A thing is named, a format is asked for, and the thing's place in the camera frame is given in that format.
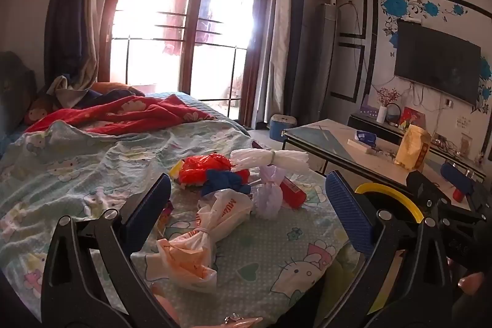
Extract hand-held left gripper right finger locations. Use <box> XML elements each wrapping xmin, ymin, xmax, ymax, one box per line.
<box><xmin>323</xmin><ymin>170</ymin><xmax>460</xmax><ymax>328</ymax></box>

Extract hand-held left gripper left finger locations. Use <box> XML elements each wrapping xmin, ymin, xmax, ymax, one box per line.
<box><xmin>40</xmin><ymin>173</ymin><xmax>181</xmax><ymax>328</ymax></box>

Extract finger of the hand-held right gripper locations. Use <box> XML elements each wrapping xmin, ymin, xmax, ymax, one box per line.
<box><xmin>440</xmin><ymin>163</ymin><xmax>492</xmax><ymax>213</ymax></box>
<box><xmin>407</xmin><ymin>170</ymin><xmax>483</xmax><ymax>225</ymax></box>

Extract small pink wrapper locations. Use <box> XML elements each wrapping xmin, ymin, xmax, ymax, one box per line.
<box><xmin>159</xmin><ymin>199</ymin><xmax>174</xmax><ymax>229</ymax></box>

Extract yellow rimmed black trash can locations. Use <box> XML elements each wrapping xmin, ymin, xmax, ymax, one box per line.
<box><xmin>354</xmin><ymin>182</ymin><xmax>424</xmax><ymax>227</ymax></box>

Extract red cylinder object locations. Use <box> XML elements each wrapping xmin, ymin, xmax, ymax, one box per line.
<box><xmin>280</xmin><ymin>176</ymin><xmax>308</xmax><ymax>209</ymax></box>

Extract white orange printed plastic bag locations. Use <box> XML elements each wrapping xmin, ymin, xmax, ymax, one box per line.
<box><xmin>156</xmin><ymin>189</ymin><xmax>254</xmax><ymax>292</ymax></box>

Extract red plastic bag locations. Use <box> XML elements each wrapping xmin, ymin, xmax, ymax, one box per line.
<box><xmin>179</xmin><ymin>154</ymin><xmax>250</xmax><ymax>186</ymax></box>

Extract blue plastic bag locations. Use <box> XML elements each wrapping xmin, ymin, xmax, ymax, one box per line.
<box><xmin>200</xmin><ymin>170</ymin><xmax>252</xmax><ymax>198</ymax></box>

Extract lilac plastic bag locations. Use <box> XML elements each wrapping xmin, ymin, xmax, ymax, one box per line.
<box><xmin>250</xmin><ymin>164</ymin><xmax>289</xmax><ymax>219</ymax></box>

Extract white plastic bag bundle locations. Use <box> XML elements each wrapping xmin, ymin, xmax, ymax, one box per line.
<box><xmin>230</xmin><ymin>148</ymin><xmax>310</xmax><ymax>173</ymax></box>

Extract person's right hand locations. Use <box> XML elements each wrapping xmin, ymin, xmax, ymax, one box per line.
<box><xmin>458</xmin><ymin>272</ymin><xmax>486</xmax><ymax>297</ymax></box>

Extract person's left hand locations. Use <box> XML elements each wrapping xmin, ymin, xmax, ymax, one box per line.
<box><xmin>151</xmin><ymin>283</ymin><xmax>263</xmax><ymax>328</ymax></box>

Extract tan paper bag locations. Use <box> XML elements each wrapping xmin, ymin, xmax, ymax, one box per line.
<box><xmin>395</xmin><ymin>124</ymin><xmax>432</xmax><ymax>172</ymax></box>

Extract yellow-green cloth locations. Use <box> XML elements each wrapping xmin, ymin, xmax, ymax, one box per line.
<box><xmin>325</xmin><ymin>243</ymin><xmax>370</xmax><ymax>318</ymax></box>

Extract black white television cabinet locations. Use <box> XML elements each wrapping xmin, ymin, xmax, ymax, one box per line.
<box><xmin>348</xmin><ymin>112</ymin><xmax>492</xmax><ymax>172</ymax></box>

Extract white blue coffee table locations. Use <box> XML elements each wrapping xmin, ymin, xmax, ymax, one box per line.
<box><xmin>282</xmin><ymin>118</ymin><xmax>487</xmax><ymax>214</ymax></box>

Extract blue tissue packet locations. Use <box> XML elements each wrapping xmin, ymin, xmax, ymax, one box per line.
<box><xmin>355</xmin><ymin>130</ymin><xmax>378</xmax><ymax>146</ymax></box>

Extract round desk mirror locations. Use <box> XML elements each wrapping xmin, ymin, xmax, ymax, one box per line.
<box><xmin>385</xmin><ymin>103</ymin><xmax>403</xmax><ymax>126</ymax></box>

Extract cartoon cat printed bedsheet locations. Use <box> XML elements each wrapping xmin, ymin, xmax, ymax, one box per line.
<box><xmin>0</xmin><ymin>118</ymin><xmax>351</xmax><ymax>328</ymax></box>

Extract white vase red flowers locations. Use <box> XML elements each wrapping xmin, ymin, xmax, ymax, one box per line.
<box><xmin>375</xmin><ymin>87</ymin><xmax>401</xmax><ymax>124</ymax></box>

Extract red floral blanket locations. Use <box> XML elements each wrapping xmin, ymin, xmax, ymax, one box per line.
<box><xmin>25</xmin><ymin>95</ymin><xmax>216</xmax><ymax>137</ymax></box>

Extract purple box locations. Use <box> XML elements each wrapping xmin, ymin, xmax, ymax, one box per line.
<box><xmin>359</xmin><ymin>95</ymin><xmax>379</xmax><ymax>117</ymax></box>

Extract blue bucket white lid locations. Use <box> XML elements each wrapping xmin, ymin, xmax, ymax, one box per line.
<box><xmin>269</xmin><ymin>114</ymin><xmax>299</xmax><ymax>143</ymax></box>

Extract dark blue cloth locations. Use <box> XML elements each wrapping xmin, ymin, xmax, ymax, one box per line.
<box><xmin>76</xmin><ymin>89</ymin><xmax>118</xmax><ymax>108</ymax></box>

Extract grey white cloth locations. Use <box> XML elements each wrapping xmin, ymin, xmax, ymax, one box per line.
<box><xmin>47</xmin><ymin>75</ymin><xmax>90</xmax><ymax>110</ymax></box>

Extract orange plush doll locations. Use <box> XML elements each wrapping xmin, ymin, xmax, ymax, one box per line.
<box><xmin>25</xmin><ymin>97</ymin><xmax>53</xmax><ymax>126</ymax></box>

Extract grey standing air conditioner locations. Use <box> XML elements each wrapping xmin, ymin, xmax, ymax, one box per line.
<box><xmin>298</xmin><ymin>2</ymin><xmax>341</xmax><ymax>129</ymax></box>

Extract beige curtain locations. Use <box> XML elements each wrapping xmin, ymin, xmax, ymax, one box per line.
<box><xmin>81</xmin><ymin>0</ymin><xmax>118</xmax><ymax>92</ymax></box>
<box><xmin>264</xmin><ymin>0</ymin><xmax>297</xmax><ymax>129</ymax></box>

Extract dark headboard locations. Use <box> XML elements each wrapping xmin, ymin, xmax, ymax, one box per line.
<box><xmin>0</xmin><ymin>51</ymin><xmax>37</xmax><ymax>144</ymax></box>

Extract red hanging garment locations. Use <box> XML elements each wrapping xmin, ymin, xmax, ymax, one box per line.
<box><xmin>161</xmin><ymin>0</ymin><xmax>194</xmax><ymax>57</ymax></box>

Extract brown framed glass door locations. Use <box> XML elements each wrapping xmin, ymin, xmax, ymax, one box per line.
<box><xmin>98</xmin><ymin>0</ymin><xmax>283</xmax><ymax>125</ymax></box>

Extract red photo frame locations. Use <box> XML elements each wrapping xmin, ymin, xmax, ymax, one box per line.
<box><xmin>400</xmin><ymin>107</ymin><xmax>426</xmax><ymax>131</ymax></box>

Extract black wall television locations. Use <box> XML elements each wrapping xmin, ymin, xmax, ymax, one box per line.
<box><xmin>394</xmin><ymin>18</ymin><xmax>482</xmax><ymax>106</ymax></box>

